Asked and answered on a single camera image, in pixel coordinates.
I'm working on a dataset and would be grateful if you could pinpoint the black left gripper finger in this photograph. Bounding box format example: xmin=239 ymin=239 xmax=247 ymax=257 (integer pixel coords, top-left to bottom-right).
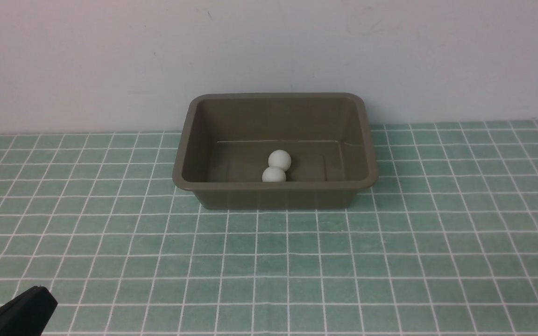
xmin=0 ymin=286 xmax=58 ymax=336

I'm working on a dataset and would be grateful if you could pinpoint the white ping-pong ball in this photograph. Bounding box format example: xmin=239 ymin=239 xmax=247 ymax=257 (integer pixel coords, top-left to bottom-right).
xmin=261 ymin=166 xmax=287 ymax=182
xmin=268 ymin=149 xmax=292 ymax=172

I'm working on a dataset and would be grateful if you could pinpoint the brown plastic bin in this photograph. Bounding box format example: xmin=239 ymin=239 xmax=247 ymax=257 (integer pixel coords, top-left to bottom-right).
xmin=172 ymin=93 xmax=379 ymax=210

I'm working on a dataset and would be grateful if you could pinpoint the green checkered tablecloth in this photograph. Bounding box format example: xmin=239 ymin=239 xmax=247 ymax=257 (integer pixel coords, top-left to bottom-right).
xmin=0 ymin=120 xmax=538 ymax=336

